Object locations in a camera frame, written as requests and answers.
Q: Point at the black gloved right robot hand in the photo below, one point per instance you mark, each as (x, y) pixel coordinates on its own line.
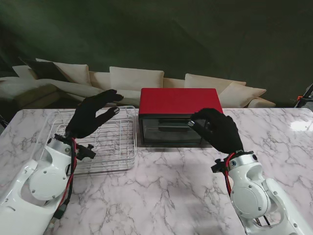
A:
(222, 132)

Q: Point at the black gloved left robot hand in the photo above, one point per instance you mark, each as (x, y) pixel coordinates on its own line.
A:
(85, 117)

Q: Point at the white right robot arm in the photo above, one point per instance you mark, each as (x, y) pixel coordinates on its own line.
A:
(252, 195)

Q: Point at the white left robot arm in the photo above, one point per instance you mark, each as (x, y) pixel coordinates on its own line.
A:
(36, 191)

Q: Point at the red toaster oven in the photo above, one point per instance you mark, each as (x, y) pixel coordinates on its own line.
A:
(171, 100)

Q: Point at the long cream sofa seat cushion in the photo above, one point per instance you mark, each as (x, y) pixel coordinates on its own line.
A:
(61, 86)

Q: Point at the dark brown sofa cushion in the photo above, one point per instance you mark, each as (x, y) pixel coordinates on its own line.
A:
(44, 69)

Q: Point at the beige sofa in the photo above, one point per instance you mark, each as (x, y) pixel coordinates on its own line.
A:
(173, 82)

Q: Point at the black stand with orange clip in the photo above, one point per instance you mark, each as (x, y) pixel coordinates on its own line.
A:
(310, 90)

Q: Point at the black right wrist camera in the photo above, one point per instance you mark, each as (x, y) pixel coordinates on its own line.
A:
(218, 166)

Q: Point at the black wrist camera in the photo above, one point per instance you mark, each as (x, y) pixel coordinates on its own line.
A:
(86, 153)
(218, 166)

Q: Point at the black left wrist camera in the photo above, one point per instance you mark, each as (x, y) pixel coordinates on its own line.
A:
(86, 153)

